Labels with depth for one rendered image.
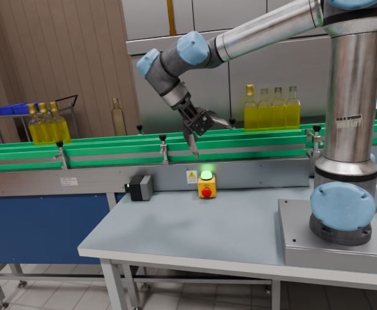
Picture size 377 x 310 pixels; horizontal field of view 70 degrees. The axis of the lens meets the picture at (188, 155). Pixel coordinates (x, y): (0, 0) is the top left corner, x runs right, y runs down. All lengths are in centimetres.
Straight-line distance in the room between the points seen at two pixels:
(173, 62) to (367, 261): 69
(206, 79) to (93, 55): 289
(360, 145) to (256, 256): 42
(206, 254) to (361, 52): 62
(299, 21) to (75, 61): 373
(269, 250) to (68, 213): 98
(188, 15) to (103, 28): 272
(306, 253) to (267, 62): 85
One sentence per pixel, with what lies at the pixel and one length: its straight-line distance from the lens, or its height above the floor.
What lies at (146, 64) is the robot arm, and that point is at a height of 129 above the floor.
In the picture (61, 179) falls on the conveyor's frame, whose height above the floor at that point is 83.
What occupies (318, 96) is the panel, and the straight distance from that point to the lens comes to 140.
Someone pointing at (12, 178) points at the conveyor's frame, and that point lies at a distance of 151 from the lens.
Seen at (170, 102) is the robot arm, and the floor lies 118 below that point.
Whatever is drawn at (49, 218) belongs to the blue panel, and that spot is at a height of 62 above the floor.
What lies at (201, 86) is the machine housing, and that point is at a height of 116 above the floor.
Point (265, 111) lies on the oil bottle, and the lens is 120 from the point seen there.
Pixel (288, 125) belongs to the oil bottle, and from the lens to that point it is 123.
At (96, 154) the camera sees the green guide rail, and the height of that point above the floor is 94.
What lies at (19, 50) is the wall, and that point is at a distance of 481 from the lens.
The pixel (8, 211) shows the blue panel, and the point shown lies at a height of 66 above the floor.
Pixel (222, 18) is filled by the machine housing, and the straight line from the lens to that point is 135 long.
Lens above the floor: 129
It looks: 20 degrees down
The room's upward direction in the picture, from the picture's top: 6 degrees counter-clockwise
